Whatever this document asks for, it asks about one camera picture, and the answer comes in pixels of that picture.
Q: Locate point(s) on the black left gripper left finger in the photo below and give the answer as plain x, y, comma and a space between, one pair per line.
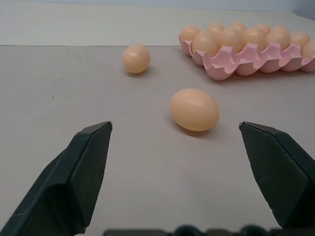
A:
64, 182

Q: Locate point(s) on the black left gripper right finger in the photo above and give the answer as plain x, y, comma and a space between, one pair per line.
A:
283, 172

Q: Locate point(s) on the pink egg tray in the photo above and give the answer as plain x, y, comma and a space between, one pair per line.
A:
246, 61

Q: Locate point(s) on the beige egg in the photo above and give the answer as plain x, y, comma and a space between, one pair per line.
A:
215, 27
309, 49
189, 33
299, 38
255, 37
278, 36
136, 58
238, 25
195, 109
262, 27
205, 42
231, 37

